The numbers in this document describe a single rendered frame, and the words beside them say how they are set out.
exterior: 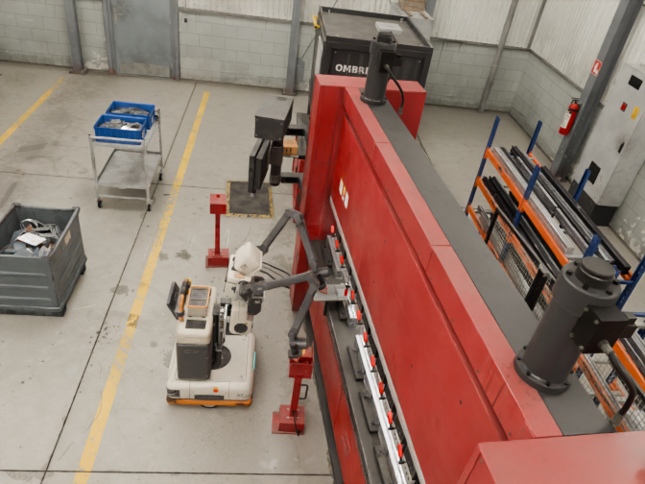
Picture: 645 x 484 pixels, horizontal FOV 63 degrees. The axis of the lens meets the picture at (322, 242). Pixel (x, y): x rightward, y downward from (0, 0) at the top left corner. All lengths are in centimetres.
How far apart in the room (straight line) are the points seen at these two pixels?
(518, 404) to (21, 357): 416
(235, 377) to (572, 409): 292
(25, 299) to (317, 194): 271
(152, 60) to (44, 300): 647
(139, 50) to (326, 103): 699
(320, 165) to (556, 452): 313
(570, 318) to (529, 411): 33
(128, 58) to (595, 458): 1010
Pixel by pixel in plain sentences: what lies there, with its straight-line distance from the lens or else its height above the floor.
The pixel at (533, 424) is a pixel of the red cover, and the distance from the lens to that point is 187.
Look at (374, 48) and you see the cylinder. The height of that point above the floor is 268.
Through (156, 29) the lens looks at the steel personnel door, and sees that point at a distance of 1064.
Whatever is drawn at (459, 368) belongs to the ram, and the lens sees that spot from 228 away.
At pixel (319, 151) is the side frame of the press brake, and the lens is 435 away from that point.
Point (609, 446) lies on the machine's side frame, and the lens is 195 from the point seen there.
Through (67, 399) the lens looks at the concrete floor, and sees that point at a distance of 476.
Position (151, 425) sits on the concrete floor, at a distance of 449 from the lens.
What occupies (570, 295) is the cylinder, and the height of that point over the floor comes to 269.
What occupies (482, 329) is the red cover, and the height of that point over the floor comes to 230.
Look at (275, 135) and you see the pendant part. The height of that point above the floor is 180.
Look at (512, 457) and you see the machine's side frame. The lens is 176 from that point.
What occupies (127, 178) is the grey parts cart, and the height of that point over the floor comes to 33.
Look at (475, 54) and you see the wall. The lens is 1113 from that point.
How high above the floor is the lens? 363
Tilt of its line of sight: 35 degrees down
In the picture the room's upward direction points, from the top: 9 degrees clockwise
